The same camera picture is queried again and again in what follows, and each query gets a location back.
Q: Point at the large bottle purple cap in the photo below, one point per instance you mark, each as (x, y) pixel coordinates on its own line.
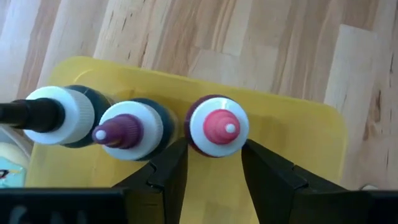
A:
(133, 130)

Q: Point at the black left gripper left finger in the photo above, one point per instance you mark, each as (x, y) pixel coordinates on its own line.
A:
(168, 186)

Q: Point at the small white-capped dropper bottle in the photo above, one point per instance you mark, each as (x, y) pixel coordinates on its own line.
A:
(369, 187)

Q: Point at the yellow translucent plastic tray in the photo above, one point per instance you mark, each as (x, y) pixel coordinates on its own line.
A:
(280, 140)

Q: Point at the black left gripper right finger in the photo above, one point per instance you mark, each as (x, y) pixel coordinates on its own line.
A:
(273, 193)

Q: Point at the large red bottle pink cap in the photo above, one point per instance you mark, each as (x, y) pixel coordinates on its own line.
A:
(217, 127)

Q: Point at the large bottle black cap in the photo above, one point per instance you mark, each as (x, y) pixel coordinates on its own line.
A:
(77, 115)

